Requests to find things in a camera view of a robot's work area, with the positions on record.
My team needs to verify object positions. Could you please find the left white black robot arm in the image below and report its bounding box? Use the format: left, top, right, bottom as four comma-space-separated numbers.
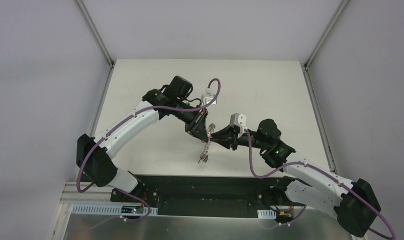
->
76, 76, 221, 202

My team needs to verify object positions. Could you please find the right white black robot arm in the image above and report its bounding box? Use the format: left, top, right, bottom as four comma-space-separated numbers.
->
210, 118, 381, 238

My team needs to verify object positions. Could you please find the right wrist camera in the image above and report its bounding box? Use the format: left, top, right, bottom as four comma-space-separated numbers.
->
230, 113, 247, 134

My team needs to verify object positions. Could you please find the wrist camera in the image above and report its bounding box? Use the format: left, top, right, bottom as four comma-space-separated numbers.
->
201, 87, 220, 107
230, 113, 247, 134

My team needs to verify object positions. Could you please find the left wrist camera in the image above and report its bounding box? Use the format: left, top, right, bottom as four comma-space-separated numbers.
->
201, 87, 220, 107

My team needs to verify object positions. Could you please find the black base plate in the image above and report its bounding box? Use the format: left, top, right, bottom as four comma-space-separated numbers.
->
109, 174, 308, 219

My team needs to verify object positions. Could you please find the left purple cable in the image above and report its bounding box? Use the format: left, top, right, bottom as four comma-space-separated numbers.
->
76, 77, 222, 229

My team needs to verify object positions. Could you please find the purple cable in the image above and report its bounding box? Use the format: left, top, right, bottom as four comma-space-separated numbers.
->
244, 128, 397, 240
76, 77, 222, 229

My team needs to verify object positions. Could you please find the right white cable duct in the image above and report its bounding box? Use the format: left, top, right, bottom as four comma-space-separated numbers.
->
257, 209, 277, 220

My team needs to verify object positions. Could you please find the white cable duct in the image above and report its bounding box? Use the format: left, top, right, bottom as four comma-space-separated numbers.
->
71, 204, 148, 217
257, 209, 277, 220

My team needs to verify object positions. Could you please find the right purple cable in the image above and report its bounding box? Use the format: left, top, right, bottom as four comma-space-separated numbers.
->
244, 128, 397, 240

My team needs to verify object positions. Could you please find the left white cable duct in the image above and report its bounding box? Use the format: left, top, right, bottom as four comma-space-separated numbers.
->
71, 204, 148, 217

